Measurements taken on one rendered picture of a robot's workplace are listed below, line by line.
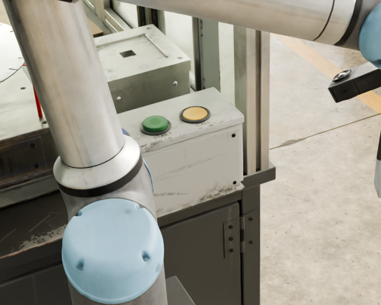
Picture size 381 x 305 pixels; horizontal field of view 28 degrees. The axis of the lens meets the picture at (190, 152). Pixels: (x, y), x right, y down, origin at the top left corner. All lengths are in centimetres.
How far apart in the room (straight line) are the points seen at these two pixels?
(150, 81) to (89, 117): 48
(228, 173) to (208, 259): 23
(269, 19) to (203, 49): 58
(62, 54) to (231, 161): 48
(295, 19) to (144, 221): 31
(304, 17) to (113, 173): 34
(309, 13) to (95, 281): 38
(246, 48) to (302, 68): 205
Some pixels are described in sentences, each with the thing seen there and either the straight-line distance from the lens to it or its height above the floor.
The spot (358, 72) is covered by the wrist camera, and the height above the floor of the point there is 105.
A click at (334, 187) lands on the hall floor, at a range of 257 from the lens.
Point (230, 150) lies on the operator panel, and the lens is 125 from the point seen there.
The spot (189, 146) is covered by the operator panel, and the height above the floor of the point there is 87.
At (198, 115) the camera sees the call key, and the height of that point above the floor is 90.
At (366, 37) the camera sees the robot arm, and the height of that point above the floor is 121.
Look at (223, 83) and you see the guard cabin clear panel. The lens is 138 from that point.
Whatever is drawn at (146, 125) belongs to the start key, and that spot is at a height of 91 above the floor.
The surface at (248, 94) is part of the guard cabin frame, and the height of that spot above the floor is 91.
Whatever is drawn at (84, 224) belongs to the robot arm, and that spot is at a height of 98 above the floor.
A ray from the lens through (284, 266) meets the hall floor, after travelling 226.
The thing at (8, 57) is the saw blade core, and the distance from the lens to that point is 137.
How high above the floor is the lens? 154
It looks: 34 degrees down
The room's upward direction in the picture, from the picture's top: 4 degrees counter-clockwise
